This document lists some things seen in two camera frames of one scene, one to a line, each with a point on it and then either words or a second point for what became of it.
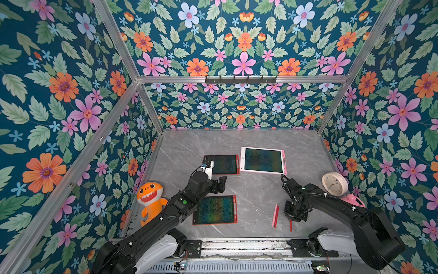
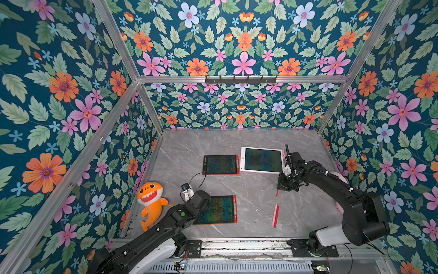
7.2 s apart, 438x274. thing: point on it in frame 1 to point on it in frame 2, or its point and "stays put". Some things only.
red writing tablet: [216, 210] stays put
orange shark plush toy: [149, 195] stays put
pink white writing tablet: [263, 160] stays put
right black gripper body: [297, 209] to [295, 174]
